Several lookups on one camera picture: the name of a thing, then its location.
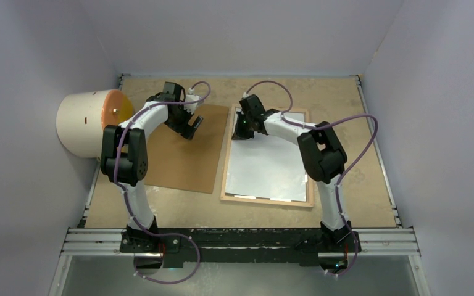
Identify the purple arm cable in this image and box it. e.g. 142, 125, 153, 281
243, 80, 380, 279
112, 81, 212, 286

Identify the wooden picture frame with glass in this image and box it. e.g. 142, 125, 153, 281
220, 105, 315, 208

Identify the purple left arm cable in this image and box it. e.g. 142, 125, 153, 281
112, 81, 212, 286

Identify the white cylinder with orange lid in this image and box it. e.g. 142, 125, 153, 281
56, 89, 135, 158

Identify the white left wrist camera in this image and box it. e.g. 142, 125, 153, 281
183, 88, 204, 114

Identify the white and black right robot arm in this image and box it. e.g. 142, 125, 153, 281
231, 94, 351, 251

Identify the brown hardboard backing board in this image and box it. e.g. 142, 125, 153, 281
144, 105, 230, 194

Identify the aluminium extrusion rail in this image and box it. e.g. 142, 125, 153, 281
61, 228, 420, 256

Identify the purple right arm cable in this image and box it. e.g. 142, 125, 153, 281
243, 80, 380, 279

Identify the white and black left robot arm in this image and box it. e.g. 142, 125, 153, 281
100, 82, 208, 252

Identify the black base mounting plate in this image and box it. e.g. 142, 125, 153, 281
120, 227, 361, 270

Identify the printed photo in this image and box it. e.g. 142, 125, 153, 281
224, 111, 307, 203

